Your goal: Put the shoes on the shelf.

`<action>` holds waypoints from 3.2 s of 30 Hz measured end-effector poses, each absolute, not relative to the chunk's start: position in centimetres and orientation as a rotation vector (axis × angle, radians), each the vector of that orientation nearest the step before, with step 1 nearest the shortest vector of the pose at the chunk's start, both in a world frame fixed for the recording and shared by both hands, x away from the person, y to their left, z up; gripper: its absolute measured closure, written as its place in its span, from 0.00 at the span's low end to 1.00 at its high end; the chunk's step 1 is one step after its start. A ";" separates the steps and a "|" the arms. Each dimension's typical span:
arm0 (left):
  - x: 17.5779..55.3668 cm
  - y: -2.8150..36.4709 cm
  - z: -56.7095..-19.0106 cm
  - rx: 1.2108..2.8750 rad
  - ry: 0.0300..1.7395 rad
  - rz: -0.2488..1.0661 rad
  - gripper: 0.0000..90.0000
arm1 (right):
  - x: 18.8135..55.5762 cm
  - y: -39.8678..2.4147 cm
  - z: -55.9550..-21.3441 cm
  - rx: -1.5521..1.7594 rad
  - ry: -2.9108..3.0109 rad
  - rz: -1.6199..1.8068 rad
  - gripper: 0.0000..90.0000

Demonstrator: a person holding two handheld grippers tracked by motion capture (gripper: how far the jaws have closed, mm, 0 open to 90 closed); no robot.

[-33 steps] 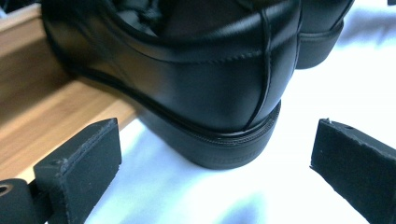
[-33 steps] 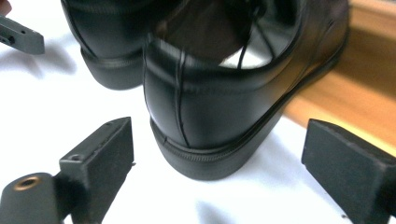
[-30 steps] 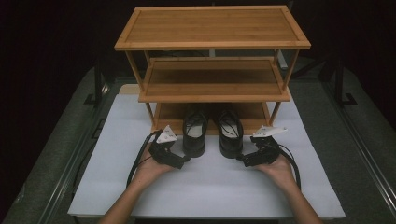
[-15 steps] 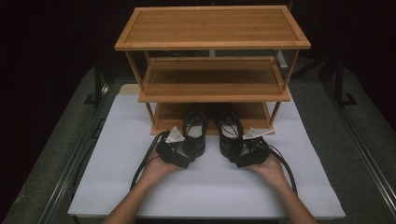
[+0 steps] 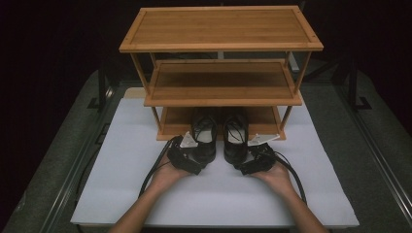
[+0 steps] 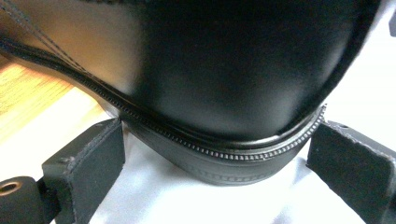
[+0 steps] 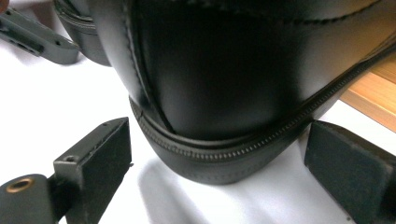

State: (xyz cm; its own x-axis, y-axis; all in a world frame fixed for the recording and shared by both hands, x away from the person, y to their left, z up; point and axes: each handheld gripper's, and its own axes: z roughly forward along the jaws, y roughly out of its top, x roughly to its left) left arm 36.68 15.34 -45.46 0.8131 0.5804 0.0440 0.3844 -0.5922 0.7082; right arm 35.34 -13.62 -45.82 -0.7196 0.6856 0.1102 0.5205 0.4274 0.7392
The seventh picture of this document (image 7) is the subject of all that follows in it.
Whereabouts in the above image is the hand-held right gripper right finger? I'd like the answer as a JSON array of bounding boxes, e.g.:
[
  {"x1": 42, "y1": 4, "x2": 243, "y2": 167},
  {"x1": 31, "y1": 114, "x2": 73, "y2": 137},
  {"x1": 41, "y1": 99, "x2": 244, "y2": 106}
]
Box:
[{"x1": 304, "y1": 119, "x2": 396, "y2": 224}]

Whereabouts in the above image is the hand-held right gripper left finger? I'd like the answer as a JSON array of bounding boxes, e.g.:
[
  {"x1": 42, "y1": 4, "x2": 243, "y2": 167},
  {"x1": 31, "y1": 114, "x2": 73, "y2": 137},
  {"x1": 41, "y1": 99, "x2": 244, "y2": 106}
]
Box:
[{"x1": 46, "y1": 117, "x2": 134, "y2": 224}]

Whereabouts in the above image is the black leather lace-up shoe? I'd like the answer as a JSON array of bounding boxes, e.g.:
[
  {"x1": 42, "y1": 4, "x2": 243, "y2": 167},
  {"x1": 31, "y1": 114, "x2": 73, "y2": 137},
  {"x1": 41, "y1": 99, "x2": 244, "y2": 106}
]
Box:
[
  {"x1": 53, "y1": 0, "x2": 112, "y2": 67},
  {"x1": 87, "y1": 0, "x2": 396, "y2": 187}
]

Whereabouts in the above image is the three-tier wooden shoe rack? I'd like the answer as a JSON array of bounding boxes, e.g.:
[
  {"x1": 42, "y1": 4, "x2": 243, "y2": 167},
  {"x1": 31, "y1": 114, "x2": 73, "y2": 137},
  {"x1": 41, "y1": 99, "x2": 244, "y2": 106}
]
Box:
[{"x1": 339, "y1": 51, "x2": 396, "y2": 134}]

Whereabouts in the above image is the white table mat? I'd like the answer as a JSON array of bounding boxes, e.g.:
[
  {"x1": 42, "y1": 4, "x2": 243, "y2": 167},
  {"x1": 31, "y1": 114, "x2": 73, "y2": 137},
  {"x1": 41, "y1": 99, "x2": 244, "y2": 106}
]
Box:
[{"x1": 0, "y1": 0, "x2": 396, "y2": 224}]

